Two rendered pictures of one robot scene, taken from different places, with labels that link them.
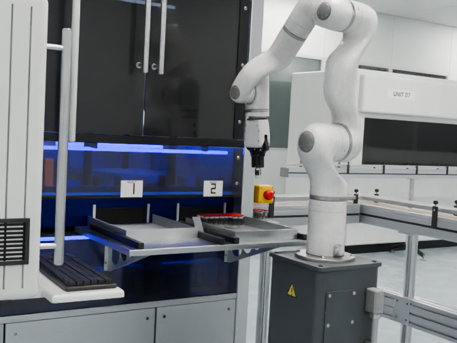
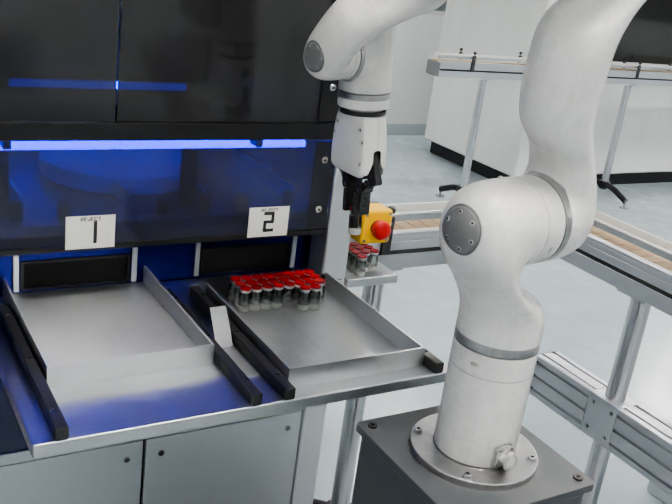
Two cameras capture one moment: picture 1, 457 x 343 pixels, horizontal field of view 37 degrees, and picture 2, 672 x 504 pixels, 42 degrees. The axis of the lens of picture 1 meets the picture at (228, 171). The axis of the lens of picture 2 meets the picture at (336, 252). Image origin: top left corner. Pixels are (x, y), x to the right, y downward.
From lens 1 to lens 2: 106 cm
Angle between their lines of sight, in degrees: 17
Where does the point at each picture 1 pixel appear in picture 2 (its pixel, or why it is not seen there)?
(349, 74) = (592, 73)
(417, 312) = (627, 434)
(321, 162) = (491, 283)
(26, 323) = not seen: outside the picture
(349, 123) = (570, 182)
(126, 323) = (83, 472)
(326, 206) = (489, 368)
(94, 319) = (17, 472)
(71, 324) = not seen: outside the picture
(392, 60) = not seen: outside the picture
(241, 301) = (312, 414)
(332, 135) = (527, 222)
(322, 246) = (470, 447)
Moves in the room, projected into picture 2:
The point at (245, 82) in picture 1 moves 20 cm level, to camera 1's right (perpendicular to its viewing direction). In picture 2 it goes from (337, 38) to (475, 57)
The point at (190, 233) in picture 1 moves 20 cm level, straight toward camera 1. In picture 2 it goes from (196, 357) to (175, 425)
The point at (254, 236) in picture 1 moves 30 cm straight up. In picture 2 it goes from (331, 372) to (357, 193)
